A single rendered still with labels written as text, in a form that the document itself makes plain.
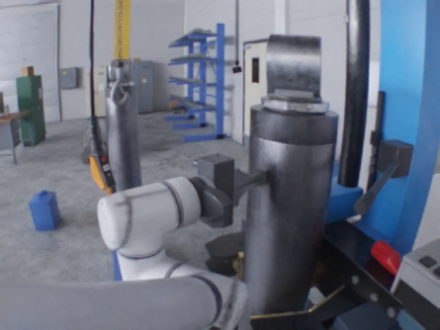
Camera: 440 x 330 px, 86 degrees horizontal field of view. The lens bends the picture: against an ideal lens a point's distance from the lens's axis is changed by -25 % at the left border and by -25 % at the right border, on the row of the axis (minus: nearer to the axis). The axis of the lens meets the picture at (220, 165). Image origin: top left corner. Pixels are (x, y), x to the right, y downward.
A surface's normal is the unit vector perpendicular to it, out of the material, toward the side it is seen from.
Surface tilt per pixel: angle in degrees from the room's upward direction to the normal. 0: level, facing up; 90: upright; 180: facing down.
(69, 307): 41
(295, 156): 90
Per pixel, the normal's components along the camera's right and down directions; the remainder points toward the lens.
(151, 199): 0.42, -0.58
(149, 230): 0.65, 0.25
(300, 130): -0.17, 0.31
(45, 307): 0.65, -0.76
